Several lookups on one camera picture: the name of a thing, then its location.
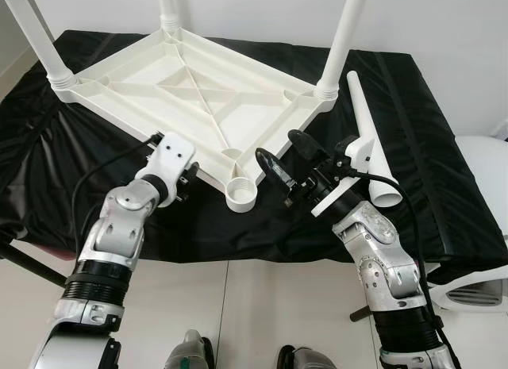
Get black table cover cloth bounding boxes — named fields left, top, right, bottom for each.
left=0, top=29, right=508, bottom=284

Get grey robot left foot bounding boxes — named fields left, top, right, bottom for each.
left=163, top=329, right=215, bottom=369

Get white plastic children table top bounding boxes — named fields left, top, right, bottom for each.
left=54, top=26, right=338, bottom=214

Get white domed appliance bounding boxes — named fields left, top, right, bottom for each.
left=433, top=135, right=508, bottom=313

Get red round object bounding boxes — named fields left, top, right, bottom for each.
left=20, top=242, right=80, bottom=257

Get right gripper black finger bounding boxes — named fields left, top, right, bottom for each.
left=255, top=148, right=293, bottom=197
left=287, top=129, right=328, bottom=173

